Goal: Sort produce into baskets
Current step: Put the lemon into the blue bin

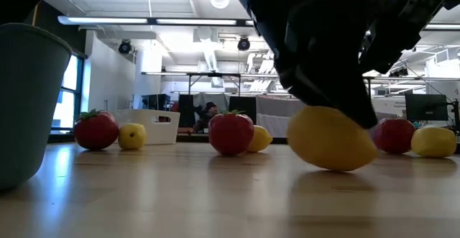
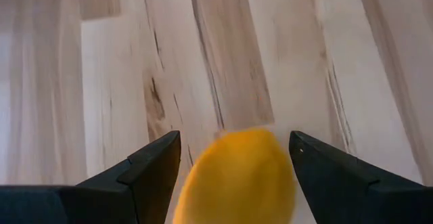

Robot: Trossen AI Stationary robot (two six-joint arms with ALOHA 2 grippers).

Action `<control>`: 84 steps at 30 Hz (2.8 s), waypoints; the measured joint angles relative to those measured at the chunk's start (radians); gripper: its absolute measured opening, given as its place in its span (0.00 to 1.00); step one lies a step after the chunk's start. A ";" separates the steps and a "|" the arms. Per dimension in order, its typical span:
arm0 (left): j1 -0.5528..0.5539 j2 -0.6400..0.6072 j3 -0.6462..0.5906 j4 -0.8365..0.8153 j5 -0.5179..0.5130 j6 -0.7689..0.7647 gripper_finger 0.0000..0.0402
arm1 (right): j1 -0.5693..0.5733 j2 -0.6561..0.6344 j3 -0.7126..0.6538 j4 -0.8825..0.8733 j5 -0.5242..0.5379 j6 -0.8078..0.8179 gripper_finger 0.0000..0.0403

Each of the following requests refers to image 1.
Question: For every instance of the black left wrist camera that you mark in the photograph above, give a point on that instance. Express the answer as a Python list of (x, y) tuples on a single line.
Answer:
[(395, 33)]

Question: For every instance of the white plastic basket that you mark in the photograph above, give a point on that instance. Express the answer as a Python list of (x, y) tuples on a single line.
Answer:
[(158, 130)]

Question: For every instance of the red toy tomato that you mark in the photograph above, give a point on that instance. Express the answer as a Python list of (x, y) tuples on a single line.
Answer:
[(230, 133), (96, 130), (393, 137)]

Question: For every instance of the black ceiling spotlight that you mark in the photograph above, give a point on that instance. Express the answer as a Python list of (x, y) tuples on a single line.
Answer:
[(399, 72)]

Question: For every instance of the black ceiling dome camera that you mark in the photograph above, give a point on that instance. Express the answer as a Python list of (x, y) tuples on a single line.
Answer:
[(243, 44), (124, 47)]

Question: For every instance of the black metal frame stand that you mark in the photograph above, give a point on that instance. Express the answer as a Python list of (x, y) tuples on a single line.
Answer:
[(215, 74)]

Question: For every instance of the black desktop monitor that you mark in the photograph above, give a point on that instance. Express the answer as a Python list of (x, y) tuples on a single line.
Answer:
[(427, 106)]

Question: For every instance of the black tall monitor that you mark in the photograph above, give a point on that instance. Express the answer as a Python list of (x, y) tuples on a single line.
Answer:
[(186, 110)]

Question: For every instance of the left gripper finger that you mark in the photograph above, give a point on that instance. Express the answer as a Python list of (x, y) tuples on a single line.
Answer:
[(296, 85), (341, 90)]

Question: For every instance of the teal plastic bin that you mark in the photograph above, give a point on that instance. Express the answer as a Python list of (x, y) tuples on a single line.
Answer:
[(28, 105)]

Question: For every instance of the black wide monitor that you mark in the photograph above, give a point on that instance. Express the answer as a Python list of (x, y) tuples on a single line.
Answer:
[(242, 103)]

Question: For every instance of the black ceiling light rail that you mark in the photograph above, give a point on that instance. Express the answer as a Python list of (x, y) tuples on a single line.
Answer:
[(108, 20)]

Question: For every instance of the white draped table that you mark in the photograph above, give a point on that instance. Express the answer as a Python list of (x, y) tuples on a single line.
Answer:
[(273, 119)]

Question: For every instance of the yellow toy lemon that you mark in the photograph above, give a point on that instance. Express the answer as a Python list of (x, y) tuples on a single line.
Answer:
[(261, 139), (434, 142), (132, 136)]

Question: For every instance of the orange-yellow toy mango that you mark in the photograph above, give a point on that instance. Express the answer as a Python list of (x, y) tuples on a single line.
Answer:
[(330, 144)]

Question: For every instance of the person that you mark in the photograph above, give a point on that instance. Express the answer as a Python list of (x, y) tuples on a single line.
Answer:
[(206, 117)]

